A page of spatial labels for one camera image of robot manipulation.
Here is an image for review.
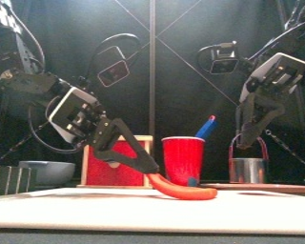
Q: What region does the orange dough roll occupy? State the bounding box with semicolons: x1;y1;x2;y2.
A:
145;173;218;201

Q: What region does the wooden drawer box red front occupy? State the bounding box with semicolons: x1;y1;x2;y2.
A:
79;134;154;189

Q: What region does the grey bowl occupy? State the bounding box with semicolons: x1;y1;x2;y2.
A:
17;159;77;187

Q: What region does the red plastic cup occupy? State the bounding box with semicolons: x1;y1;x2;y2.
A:
159;135;207;188

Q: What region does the white cutting board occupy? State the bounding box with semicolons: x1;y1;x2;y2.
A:
0;187;305;236

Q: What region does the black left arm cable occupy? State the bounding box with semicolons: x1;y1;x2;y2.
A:
26;94;85;155

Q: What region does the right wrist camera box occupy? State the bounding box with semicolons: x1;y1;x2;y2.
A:
207;40;241;76

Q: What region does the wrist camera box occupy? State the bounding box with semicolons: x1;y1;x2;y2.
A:
95;45;131;89
207;40;241;76

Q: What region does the metal bucket red handle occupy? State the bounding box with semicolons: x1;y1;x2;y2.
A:
228;132;270;185

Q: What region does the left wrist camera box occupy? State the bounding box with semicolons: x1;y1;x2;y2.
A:
95;45;131;89

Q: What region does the black right camera cable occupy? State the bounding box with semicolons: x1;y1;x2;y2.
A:
194;43;237;73

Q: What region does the black camera cable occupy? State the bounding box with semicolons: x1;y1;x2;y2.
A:
85;32;142;84
194;43;237;73

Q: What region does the metal frame pole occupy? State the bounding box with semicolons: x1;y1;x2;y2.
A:
149;0;157;137

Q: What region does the black left camera cable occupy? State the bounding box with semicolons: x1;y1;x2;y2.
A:
85;32;142;84

